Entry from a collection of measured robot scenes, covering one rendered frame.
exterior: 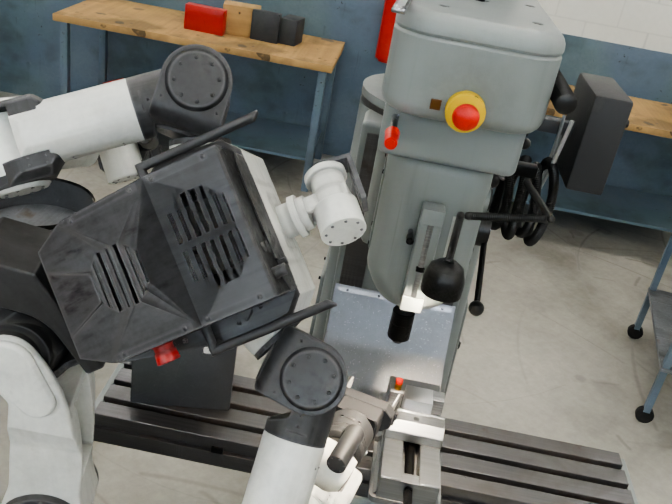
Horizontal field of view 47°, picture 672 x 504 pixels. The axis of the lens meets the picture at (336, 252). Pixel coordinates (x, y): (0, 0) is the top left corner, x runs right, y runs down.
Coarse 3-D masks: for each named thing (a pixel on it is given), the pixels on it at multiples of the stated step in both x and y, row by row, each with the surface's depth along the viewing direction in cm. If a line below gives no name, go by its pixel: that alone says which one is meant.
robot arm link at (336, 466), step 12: (336, 432) 136; (348, 432) 132; (360, 432) 133; (336, 444) 131; (348, 444) 130; (360, 444) 136; (324, 456) 130; (336, 456) 127; (348, 456) 128; (360, 456) 136; (324, 468) 130; (336, 468) 128; (348, 468) 131; (324, 480) 130; (336, 480) 129
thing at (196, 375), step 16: (192, 352) 164; (208, 352) 165; (224, 352) 165; (144, 368) 166; (160, 368) 166; (176, 368) 166; (192, 368) 166; (208, 368) 167; (224, 368) 167; (144, 384) 168; (160, 384) 168; (176, 384) 168; (192, 384) 169; (208, 384) 169; (224, 384) 169; (144, 400) 170; (160, 400) 170; (176, 400) 170; (192, 400) 171; (208, 400) 171; (224, 400) 171
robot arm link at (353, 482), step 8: (352, 472) 131; (352, 480) 130; (360, 480) 131; (344, 488) 127; (352, 488) 128; (312, 496) 122; (320, 496) 123; (328, 496) 124; (336, 496) 125; (344, 496) 126; (352, 496) 127
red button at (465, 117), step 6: (456, 108) 112; (462, 108) 111; (468, 108) 111; (474, 108) 111; (456, 114) 111; (462, 114) 111; (468, 114) 111; (474, 114) 111; (456, 120) 112; (462, 120) 111; (468, 120) 111; (474, 120) 111; (456, 126) 112; (462, 126) 112; (468, 126) 112; (474, 126) 112
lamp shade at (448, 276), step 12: (432, 264) 130; (444, 264) 129; (456, 264) 129; (432, 276) 129; (444, 276) 128; (456, 276) 128; (420, 288) 132; (432, 288) 129; (444, 288) 128; (456, 288) 128; (444, 300) 129; (456, 300) 130
